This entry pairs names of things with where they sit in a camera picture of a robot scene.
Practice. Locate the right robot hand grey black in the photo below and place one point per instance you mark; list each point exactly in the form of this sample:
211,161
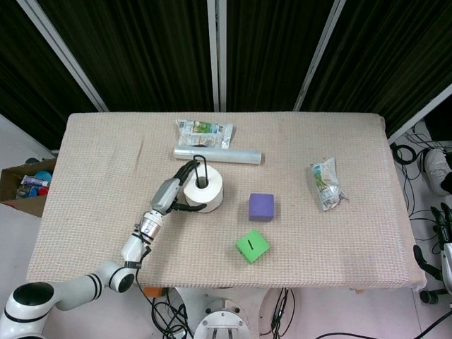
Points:
439,247

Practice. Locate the left robot hand grey black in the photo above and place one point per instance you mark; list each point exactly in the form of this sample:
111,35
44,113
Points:
166,193

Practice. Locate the white toilet paper roll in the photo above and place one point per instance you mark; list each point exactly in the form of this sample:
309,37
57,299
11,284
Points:
206,190

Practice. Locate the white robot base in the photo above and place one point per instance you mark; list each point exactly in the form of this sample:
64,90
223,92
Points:
222,316

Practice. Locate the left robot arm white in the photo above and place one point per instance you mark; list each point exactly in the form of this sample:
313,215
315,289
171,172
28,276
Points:
106,273

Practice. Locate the beige woven tablecloth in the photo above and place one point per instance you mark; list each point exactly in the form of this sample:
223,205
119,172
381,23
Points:
226,197

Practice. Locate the clear plastic film roll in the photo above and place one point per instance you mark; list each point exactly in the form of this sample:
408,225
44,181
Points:
217,154

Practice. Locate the flat printed snack packet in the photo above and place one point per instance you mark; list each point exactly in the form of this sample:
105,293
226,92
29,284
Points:
205,132

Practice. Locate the white shoe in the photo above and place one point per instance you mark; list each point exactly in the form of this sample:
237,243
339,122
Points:
436,169

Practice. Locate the purple cube block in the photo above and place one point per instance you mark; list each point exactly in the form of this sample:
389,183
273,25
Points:
261,207

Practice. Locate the green box with slot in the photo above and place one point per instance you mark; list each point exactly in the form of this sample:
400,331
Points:
252,245

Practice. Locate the crumpled printed snack packet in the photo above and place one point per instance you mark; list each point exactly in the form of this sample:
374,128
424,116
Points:
326,184

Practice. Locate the cardboard box with items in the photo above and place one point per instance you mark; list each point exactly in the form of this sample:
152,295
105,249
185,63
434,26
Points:
26,185

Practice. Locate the white partition frame post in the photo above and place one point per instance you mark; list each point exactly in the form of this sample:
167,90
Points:
65,53
217,54
318,54
420,116

